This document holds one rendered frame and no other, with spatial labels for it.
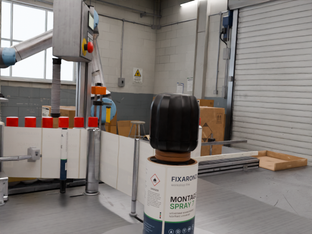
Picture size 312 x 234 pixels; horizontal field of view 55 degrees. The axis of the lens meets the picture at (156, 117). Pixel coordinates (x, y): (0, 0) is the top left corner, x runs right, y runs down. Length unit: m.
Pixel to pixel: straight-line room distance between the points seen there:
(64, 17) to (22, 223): 0.65
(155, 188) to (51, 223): 0.32
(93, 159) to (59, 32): 0.45
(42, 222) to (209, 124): 1.15
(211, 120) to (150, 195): 1.24
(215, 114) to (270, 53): 4.14
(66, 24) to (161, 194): 0.74
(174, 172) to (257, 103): 5.38
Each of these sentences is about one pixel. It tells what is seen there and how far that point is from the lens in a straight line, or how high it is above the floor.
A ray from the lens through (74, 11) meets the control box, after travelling 1.08.
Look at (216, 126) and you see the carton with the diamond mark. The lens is 1.73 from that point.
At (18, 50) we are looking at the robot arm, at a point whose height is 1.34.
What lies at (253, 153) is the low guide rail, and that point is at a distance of 1.61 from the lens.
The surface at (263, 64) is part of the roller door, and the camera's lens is 5.83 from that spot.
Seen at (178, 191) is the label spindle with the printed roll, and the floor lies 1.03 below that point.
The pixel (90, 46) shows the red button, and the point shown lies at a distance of 1.07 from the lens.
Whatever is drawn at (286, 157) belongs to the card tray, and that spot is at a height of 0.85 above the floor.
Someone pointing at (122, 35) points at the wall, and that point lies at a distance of 7.69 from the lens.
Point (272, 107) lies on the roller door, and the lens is 5.67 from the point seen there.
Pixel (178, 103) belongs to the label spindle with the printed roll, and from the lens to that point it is 0.47.
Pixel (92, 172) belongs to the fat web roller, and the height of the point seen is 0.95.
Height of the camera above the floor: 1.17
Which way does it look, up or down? 4 degrees down
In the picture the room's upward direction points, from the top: 3 degrees clockwise
